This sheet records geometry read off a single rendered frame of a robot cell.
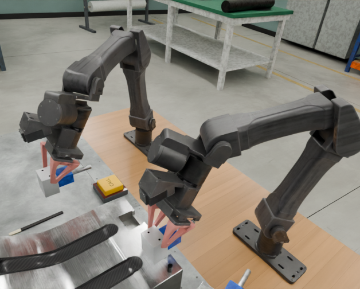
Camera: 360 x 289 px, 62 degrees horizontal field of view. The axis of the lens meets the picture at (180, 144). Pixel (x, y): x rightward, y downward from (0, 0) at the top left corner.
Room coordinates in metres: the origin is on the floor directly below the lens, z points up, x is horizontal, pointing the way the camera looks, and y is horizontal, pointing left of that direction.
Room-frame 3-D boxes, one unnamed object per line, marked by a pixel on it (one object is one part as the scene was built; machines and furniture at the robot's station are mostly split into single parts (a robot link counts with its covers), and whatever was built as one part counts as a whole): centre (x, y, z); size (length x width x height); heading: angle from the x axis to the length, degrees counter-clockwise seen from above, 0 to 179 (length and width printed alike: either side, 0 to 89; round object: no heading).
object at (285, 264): (0.53, -0.26, 0.84); 0.20 x 0.07 x 0.08; 42
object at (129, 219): (0.51, 0.10, 0.87); 0.05 x 0.05 x 0.04; 40
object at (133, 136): (0.98, 0.14, 0.84); 0.20 x 0.07 x 0.08; 42
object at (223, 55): (4.71, -0.04, 0.51); 2.40 x 1.13 x 1.02; 41
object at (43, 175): (0.59, 0.28, 0.94); 0.13 x 0.05 x 0.05; 131
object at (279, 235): (0.53, -0.25, 0.90); 0.09 x 0.06 x 0.06; 11
